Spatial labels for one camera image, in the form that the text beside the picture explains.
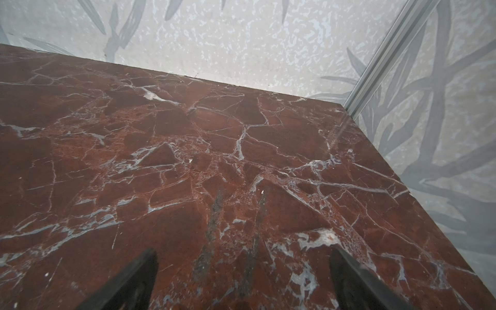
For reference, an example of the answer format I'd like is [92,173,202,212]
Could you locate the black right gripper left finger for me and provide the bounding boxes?
[76,249,158,309]

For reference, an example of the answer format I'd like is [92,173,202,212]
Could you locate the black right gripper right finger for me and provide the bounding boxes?
[329,246,414,310]

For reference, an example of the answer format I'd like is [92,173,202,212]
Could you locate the aluminium frame post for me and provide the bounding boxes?
[344,0,440,120]

